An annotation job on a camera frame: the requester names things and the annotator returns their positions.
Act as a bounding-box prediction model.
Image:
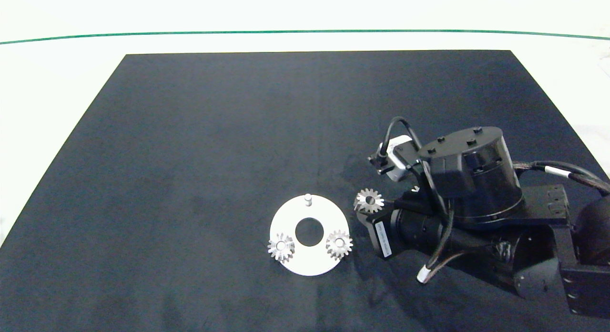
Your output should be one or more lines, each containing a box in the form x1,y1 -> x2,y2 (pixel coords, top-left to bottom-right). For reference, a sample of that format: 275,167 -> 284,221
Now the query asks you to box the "dark rectangular mat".
0,50 -> 610,332

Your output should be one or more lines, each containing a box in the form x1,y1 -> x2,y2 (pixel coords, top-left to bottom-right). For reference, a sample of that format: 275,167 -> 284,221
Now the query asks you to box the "black cable with white tag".
416,180 -> 456,283

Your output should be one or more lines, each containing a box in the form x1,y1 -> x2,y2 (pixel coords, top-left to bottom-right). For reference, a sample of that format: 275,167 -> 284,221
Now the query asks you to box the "boxy silver wrist camera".
379,135 -> 416,182

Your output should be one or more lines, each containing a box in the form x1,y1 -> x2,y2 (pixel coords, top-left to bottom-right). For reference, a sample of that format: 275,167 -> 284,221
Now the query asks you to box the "black camera cable loop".
368,116 -> 424,174

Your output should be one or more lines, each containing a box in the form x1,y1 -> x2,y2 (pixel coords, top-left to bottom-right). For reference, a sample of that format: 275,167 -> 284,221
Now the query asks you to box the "round white plate with pins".
269,193 -> 349,277

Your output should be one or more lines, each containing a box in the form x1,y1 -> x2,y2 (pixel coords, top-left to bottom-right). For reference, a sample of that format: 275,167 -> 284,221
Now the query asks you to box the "small steel gear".
354,188 -> 385,214
267,232 -> 295,263
325,229 -> 354,262

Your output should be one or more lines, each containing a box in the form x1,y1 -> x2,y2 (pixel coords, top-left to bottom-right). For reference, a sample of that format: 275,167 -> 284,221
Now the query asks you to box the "braided black cable white tag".
512,161 -> 610,197

